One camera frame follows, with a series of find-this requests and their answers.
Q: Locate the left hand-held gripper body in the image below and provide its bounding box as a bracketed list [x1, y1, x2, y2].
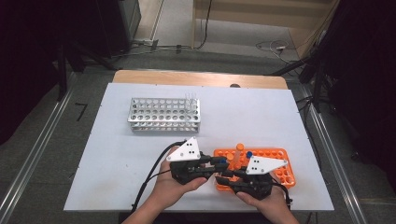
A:
[165, 136, 217, 186]

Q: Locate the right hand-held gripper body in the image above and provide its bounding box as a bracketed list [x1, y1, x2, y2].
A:
[231, 156, 290, 201]

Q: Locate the orange plastic test tube rack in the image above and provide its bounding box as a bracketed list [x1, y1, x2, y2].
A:
[213, 147, 296, 192]

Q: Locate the metal test tube rack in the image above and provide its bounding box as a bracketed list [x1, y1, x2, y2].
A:
[126, 97, 201, 133]

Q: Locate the person's left hand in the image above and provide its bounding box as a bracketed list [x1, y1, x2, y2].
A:
[154, 147, 209, 210]

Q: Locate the person's right hand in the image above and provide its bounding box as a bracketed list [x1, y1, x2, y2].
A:
[234, 174, 291, 217]

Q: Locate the wide clear test tube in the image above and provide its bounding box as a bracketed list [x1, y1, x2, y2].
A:
[233, 149, 245, 170]

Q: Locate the person's dark clothing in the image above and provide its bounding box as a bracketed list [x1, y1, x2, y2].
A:
[118, 212, 276, 224]

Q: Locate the white board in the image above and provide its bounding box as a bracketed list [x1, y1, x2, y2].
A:
[64, 82, 334, 213]

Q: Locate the wooden table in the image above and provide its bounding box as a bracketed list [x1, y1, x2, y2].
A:
[111, 69, 289, 91]

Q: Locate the black curtain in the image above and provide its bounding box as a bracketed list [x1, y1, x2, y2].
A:
[0, 0, 62, 146]
[321, 0, 396, 183]

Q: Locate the beige wooden panel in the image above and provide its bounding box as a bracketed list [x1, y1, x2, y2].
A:
[191, 0, 341, 60]

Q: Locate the black metal stand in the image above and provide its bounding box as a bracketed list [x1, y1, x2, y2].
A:
[56, 41, 69, 101]

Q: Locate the dark cabinet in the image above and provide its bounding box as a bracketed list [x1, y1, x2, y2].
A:
[92, 0, 142, 59]

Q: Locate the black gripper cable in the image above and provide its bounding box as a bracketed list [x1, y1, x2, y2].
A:
[271, 181, 294, 208]
[131, 140, 188, 214]

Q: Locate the black floor cable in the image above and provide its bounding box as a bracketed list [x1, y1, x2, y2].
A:
[295, 95, 316, 147]

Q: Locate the aluminium floor rail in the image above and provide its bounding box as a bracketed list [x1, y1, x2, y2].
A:
[297, 82, 370, 224]
[0, 71, 78, 218]

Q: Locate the white floor cable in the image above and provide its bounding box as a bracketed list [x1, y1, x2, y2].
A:
[255, 39, 302, 64]

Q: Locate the grey floor cable bundle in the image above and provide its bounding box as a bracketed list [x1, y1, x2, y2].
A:
[110, 38, 194, 60]

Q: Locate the black hanging cable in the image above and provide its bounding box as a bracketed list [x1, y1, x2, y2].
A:
[194, 0, 213, 50]

